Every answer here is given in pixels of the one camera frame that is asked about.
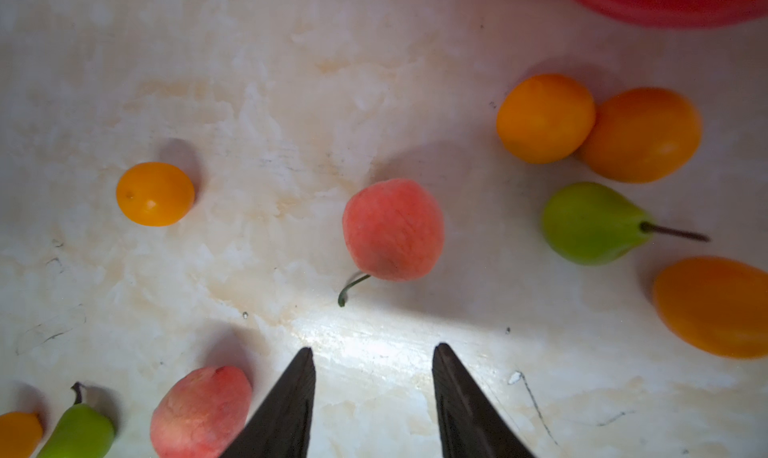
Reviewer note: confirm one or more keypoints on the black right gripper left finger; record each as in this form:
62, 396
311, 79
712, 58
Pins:
281, 426

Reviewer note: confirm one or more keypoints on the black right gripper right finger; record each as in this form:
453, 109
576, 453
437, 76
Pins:
469, 424

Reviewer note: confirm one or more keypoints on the orange fake kumquat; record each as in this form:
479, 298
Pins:
155, 194
642, 135
546, 118
715, 304
20, 434

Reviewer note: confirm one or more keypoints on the pink fake peach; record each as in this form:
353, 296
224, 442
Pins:
202, 413
394, 231

